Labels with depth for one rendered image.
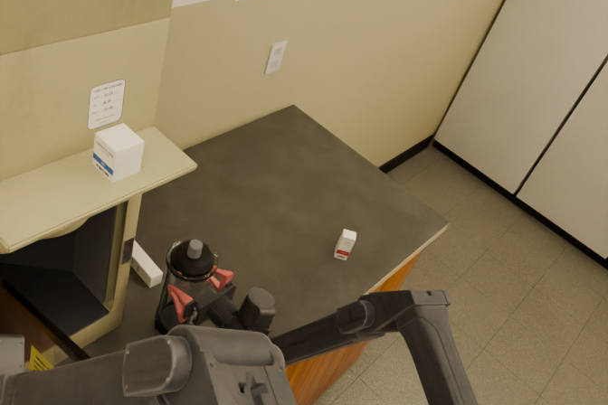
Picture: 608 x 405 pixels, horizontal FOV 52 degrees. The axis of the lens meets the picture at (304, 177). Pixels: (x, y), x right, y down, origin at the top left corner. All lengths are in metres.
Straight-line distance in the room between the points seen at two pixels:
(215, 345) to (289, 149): 1.61
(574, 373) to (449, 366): 2.47
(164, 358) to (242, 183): 1.43
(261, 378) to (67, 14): 0.54
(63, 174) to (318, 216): 1.03
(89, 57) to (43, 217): 0.22
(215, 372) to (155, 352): 0.05
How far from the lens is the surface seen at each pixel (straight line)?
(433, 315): 0.91
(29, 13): 0.83
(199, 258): 1.33
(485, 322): 3.25
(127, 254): 1.30
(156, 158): 1.02
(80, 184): 0.96
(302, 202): 1.89
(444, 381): 0.89
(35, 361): 1.04
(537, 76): 3.72
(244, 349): 0.50
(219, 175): 1.89
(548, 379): 3.24
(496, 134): 3.91
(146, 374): 0.50
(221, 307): 1.32
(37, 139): 0.95
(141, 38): 0.96
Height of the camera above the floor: 2.17
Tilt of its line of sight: 38 degrees down
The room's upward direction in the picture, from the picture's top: 21 degrees clockwise
